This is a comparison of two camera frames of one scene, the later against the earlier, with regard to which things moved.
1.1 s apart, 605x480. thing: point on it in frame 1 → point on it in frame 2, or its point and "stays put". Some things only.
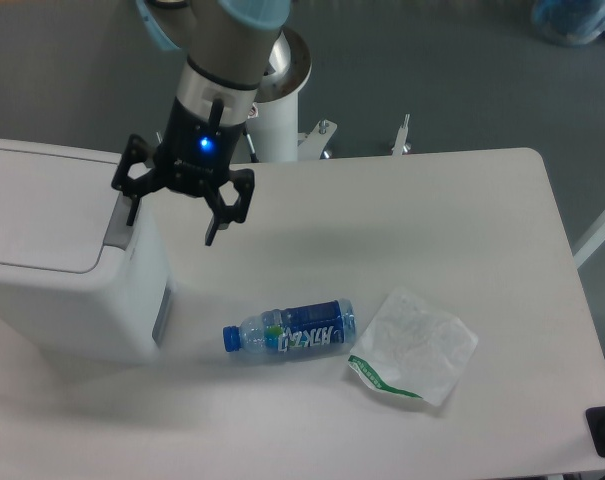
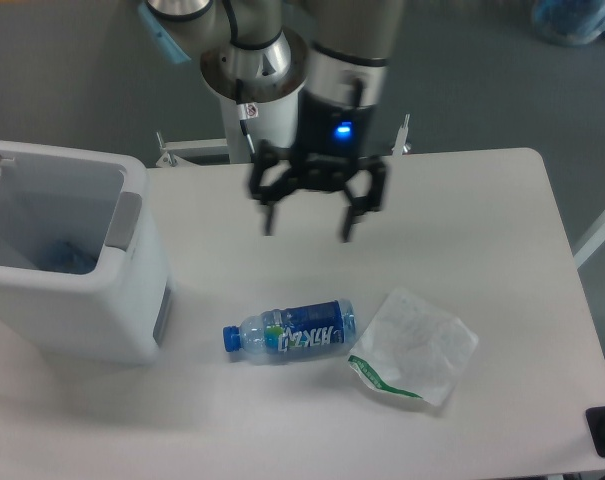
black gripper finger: [244, 181] → [363, 205]
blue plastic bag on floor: [579, 22] stays put
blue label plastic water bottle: [299, 327] stays put
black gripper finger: [137, 152] → [267, 152]
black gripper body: [198, 147] → [330, 139]
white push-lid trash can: [65, 280] stays put
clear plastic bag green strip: [410, 348] stays put
